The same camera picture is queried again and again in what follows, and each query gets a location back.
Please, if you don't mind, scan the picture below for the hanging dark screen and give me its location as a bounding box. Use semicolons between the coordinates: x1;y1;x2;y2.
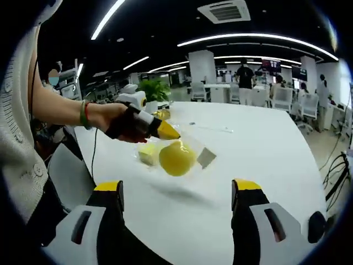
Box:
291;65;308;80

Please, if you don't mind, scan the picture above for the black garment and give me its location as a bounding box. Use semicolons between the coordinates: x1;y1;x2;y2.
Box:
26;176;71;245

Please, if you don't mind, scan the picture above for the person's left hand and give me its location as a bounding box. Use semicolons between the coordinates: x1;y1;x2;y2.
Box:
92;102;151;144

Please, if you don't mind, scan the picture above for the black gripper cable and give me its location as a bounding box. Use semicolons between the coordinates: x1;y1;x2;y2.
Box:
90;127;99;178

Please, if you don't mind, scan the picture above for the gold foil packet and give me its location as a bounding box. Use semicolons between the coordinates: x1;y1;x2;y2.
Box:
151;108;172;121

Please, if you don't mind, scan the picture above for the white equipment rack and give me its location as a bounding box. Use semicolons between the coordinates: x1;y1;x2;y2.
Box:
58;59;84;101

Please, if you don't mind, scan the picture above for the yellow square sponge in bag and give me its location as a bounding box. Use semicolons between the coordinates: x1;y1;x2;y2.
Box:
130;140;166;169

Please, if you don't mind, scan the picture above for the hanging red screen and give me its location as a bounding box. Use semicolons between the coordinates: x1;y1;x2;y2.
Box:
261;59;282;74

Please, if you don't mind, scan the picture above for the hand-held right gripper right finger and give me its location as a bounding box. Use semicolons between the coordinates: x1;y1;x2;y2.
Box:
231;178;311;265

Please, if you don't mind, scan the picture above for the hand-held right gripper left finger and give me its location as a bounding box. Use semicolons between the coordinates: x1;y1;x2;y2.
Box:
41;181;126;265

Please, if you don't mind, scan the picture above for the grey office chair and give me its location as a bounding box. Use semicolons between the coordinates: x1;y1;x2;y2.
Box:
47;142;97;214

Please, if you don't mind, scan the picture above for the green bangle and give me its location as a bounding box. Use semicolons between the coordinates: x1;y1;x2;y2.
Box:
79;99;89;131

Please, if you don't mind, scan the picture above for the white mesh office chair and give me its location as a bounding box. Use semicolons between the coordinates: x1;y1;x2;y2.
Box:
271;86;293;112
298;93;320;120
190;81;208;103

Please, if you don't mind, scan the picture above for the potted green plant white pot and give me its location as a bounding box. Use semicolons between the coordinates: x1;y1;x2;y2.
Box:
137;78;172;114

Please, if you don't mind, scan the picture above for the ceiling air vent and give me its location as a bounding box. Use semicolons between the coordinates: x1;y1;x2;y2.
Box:
196;0;252;25

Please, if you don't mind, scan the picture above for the red string bracelet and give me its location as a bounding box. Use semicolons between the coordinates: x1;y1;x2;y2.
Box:
84;101;94;123

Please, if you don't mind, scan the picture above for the square yellow silicone block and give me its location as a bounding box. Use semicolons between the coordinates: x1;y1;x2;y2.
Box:
137;143;161;167

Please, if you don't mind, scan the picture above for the cream knit cardigan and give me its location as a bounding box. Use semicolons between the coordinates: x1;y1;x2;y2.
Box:
0;0;66;226

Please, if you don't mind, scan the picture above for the long ceiling light strip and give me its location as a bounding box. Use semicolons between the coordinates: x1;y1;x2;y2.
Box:
176;33;340;62
90;0;127;41

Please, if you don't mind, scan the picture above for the black round object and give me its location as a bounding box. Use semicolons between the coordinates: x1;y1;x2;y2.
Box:
307;210;329;245

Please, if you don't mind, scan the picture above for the bundle of black floor cables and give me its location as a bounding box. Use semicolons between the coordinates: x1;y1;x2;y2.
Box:
322;151;353;203

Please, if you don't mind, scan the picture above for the yellow round fruit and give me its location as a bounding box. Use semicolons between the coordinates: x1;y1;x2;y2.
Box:
158;140;198;178

